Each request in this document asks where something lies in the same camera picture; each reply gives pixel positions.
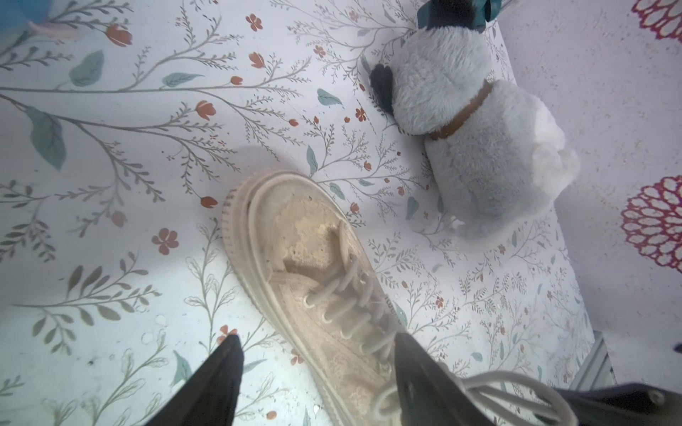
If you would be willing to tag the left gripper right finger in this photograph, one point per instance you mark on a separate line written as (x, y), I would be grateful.
(427, 394)

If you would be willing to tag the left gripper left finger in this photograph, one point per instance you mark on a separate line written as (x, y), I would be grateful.
(210, 396)

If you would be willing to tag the grey white plush dog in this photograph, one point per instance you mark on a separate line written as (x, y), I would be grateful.
(496, 152)

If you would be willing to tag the floral table mat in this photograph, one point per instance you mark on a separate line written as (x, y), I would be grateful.
(118, 149)

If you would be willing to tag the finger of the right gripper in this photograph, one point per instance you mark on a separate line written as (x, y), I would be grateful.
(627, 404)

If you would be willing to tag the black-haired small doll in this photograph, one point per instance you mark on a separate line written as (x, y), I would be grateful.
(32, 16)

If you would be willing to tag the beige sneaker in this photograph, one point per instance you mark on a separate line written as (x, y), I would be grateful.
(302, 265)

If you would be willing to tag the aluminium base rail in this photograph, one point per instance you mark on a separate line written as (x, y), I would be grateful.
(596, 371)

